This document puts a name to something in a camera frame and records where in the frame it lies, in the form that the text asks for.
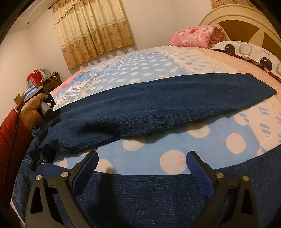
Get red gift bag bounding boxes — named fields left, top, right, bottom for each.
left=27, top=69, right=42, bottom=86

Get pink floral folded blanket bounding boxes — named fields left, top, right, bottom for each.
left=169, top=25, right=226, bottom=49

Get cream and brown headboard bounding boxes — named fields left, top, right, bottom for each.
left=200, top=4, right=280, bottom=58

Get red jacket sleeve forearm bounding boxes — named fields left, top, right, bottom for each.
left=1, top=110, right=33, bottom=204

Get dark wooden side cabinet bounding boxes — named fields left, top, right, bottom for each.
left=42, top=72, right=62, bottom=94

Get beige patterned window curtain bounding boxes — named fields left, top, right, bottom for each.
left=52, top=1, right=134, bottom=69

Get white pillow with circles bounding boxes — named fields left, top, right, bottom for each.
left=211, top=40, right=280, bottom=82

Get person's left hand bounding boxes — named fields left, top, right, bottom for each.
left=19, top=93, right=48, bottom=131

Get polka dot bed blanket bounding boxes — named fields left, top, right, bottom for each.
left=9, top=45, right=281, bottom=228

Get dark blue denim jeans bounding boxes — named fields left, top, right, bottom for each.
left=10, top=73, right=281, bottom=228

